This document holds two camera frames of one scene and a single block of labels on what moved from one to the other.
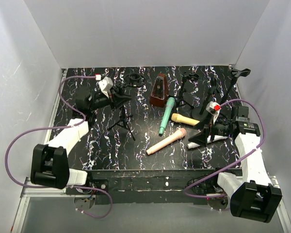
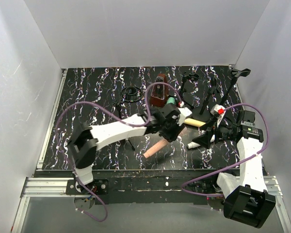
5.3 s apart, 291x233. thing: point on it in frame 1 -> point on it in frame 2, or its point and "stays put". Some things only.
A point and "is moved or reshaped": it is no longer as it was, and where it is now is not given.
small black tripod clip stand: x=192 y=76 stays put
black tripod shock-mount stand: x=132 y=79 is moved or reshaped
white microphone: x=191 y=144 stays put
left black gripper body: x=113 y=100 -> x=172 y=132
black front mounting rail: x=149 y=186 stays put
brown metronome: x=159 y=92 stays put
